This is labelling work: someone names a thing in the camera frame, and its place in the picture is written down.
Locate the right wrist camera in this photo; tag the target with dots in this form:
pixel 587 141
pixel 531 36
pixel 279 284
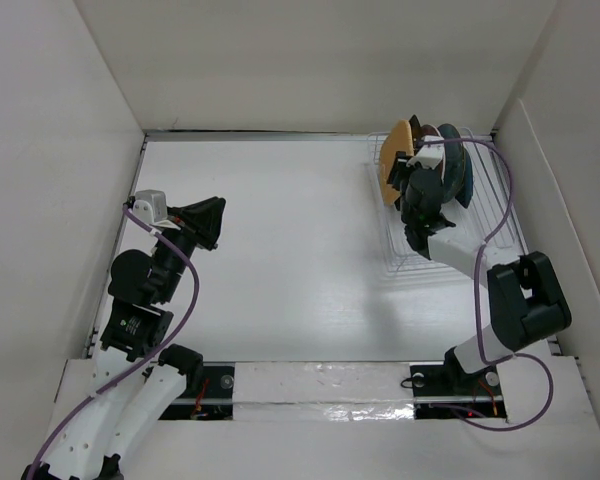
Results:
pixel 429 156

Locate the teal round plate brown rim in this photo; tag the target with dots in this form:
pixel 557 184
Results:
pixel 455 162

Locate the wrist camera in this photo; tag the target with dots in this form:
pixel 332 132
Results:
pixel 149 206
pixel 429 156

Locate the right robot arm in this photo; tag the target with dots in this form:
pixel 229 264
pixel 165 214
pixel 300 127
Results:
pixel 518 299

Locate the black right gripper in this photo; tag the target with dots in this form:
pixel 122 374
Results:
pixel 399 165

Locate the red teal floral plate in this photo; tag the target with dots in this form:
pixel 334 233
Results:
pixel 432 131

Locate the white wire dish rack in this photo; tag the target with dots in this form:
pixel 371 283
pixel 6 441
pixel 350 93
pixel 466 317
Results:
pixel 487 207

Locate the yellow square plate dark rim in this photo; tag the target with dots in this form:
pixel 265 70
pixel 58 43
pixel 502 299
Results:
pixel 416 132

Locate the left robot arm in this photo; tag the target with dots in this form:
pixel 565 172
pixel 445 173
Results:
pixel 139 370

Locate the woven bamboo tray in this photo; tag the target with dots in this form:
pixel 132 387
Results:
pixel 399 139

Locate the blue leaf-shaped dish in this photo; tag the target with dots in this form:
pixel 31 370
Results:
pixel 465 194

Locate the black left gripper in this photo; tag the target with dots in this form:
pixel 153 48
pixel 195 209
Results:
pixel 202 219

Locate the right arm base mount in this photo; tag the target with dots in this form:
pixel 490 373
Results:
pixel 435 397

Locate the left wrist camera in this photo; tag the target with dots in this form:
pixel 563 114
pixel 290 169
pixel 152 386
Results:
pixel 149 206

